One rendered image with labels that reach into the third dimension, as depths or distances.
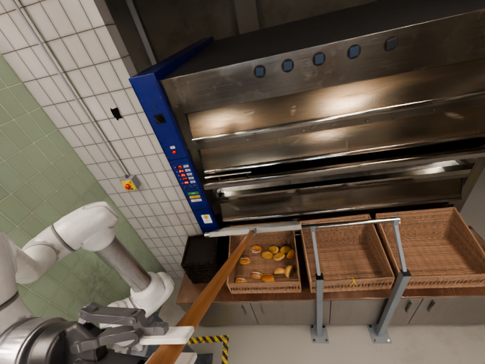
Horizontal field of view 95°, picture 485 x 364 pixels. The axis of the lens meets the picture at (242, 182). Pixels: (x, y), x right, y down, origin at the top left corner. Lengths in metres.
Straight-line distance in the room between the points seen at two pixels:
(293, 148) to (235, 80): 0.56
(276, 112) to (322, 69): 0.33
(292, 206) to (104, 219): 1.33
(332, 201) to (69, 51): 1.94
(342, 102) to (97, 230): 1.37
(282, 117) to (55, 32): 1.29
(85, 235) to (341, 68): 1.41
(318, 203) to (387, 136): 0.66
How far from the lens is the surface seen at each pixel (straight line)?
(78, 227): 1.05
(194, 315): 0.46
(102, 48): 1.58
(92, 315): 0.44
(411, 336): 2.57
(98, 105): 1.72
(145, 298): 1.40
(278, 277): 1.97
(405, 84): 1.59
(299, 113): 1.43
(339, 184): 1.79
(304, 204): 1.86
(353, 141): 1.61
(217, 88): 1.39
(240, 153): 1.55
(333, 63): 1.40
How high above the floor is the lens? 2.31
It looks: 37 degrees down
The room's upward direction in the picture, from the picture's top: 15 degrees counter-clockwise
